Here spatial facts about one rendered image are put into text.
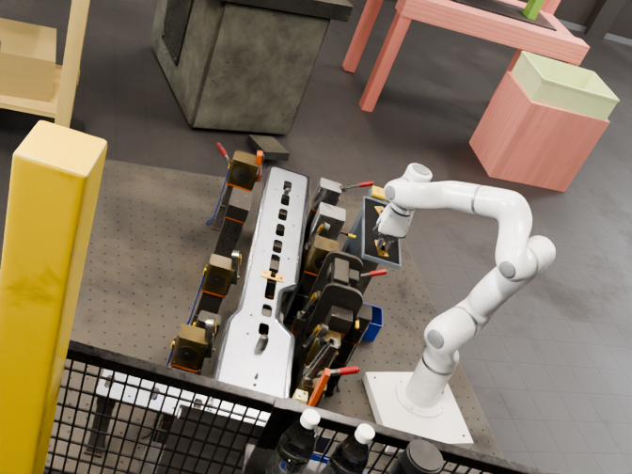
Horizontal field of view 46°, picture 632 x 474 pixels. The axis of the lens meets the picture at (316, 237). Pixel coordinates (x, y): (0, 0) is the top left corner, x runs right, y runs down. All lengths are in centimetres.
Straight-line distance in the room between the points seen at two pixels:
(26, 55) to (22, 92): 22
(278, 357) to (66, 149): 135
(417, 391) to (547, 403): 176
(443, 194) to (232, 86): 289
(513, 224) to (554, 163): 413
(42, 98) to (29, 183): 341
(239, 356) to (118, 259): 83
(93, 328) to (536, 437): 241
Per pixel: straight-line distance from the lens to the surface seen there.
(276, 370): 223
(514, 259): 216
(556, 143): 621
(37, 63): 435
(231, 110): 511
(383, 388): 272
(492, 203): 223
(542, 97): 595
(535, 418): 420
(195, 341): 216
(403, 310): 315
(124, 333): 261
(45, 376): 129
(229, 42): 484
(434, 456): 139
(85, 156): 105
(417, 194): 231
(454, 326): 242
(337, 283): 230
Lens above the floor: 258
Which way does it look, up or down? 35 degrees down
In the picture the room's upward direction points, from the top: 23 degrees clockwise
